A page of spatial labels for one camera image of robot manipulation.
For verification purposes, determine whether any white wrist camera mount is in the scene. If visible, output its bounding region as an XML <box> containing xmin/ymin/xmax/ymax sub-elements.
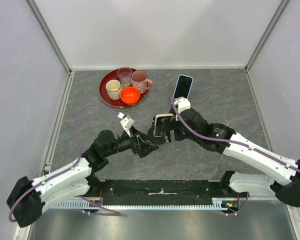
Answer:
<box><xmin>173</xmin><ymin>97</ymin><xmax>191</xmax><ymax>114</ymax></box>
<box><xmin>117</xmin><ymin>112</ymin><xmax>135</xmax><ymax>137</ymax></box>

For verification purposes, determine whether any blue case phone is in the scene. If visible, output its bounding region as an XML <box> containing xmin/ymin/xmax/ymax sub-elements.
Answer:
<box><xmin>173</xmin><ymin>74</ymin><xmax>194</xmax><ymax>99</ymax></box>

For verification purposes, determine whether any cream ceramic cup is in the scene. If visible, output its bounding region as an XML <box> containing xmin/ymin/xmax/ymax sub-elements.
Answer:
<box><xmin>105</xmin><ymin>79</ymin><xmax>122</xmax><ymax>100</ymax></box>

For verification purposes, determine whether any pink mug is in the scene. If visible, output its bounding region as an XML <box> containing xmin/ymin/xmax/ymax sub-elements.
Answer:
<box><xmin>131</xmin><ymin>70</ymin><xmax>154</xmax><ymax>94</ymax></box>

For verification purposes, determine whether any slotted cable duct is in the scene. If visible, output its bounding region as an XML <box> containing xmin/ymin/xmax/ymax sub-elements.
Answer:
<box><xmin>51</xmin><ymin>198</ymin><xmax>222</xmax><ymax>210</ymax></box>

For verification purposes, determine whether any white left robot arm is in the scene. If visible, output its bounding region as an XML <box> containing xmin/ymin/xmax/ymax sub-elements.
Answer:
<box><xmin>6</xmin><ymin>127</ymin><xmax>159</xmax><ymax>228</ymax></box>

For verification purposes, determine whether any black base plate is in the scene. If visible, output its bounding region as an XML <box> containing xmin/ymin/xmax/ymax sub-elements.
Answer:
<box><xmin>85</xmin><ymin>179</ymin><xmax>247</xmax><ymax>206</ymax></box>

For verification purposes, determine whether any black round base phone holder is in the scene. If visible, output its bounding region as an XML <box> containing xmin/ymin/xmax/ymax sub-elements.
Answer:
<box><xmin>147</xmin><ymin>127</ymin><xmax>165</xmax><ymax>145</ymax></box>

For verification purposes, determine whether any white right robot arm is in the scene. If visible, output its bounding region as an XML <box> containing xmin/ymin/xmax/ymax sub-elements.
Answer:
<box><xmin>152</xmin><ymin>108</ymin><xmax>300</xmax><ymax>208</ymax></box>

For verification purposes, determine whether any beige case phone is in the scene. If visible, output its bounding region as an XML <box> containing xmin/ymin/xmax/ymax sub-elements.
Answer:
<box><xmin>153</xmin><ymin>113</ymin><xmax>174</xmax><ymax>138</ymax></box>

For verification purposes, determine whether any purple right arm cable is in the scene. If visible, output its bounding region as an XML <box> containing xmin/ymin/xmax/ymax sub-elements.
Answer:
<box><xmin>170</xmin><ymin>96</ymin><xmax>300</xmax><ymax>180</ymax></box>

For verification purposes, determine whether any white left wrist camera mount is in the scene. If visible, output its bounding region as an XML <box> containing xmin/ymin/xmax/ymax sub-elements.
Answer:
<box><xmin>117</xmin><ymin>112</ymin><xmax>135</xmax><ymax>137</ymax></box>

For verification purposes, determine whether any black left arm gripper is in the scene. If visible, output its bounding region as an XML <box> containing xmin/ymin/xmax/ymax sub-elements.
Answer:
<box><xmin>104</xmin><ymin>125</ymin><xmax>159</xmax><ymax>158</ymax></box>

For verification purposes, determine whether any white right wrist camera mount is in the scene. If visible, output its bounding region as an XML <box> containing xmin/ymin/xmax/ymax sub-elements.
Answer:
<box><xmin>173</xmin><ymin>97</ymin><xmax>191</xmax><ymax>114</ymax></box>

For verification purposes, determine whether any clear drinking glass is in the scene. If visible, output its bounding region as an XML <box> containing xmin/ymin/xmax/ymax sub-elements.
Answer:
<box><xmin>117</xmin><ymin>67</ymin><xmax>132</xmax><ymax>88</ymax></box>

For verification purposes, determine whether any black folding phone stand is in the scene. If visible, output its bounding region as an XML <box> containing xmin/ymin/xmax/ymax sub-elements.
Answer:
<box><xmin>169</xmin><ymin>101</ymin><xmax>178</xmax><ymax>115</ymax></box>

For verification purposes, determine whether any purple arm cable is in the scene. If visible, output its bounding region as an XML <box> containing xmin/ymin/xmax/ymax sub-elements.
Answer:
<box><xmin>8</xmin><ymin>104</ymin><xmax>122</xmax><ymax>223</ymax></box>
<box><xmin>170</xmin><ymin>96</ymin><xmax>300</xmax><ymax>180</ymax></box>

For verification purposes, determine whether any red round tray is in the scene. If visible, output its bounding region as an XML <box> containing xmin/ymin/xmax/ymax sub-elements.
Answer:
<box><xmin>98</xmin><ymin>68</ymin><xmax>149</xmax><ymax>108</ymax></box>

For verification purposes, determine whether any orange plastic bowl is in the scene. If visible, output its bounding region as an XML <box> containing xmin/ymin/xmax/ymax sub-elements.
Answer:
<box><xmin>120</xmin><ymin>86</ymin><xmax>141</xmax><ymax>105</ymax></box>

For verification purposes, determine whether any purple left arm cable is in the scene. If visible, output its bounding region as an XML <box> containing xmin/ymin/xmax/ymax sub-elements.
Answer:
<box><xmin>8</xmin><ymin>104</ymin><xmax>122</xmax><ymax>223</ymax></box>

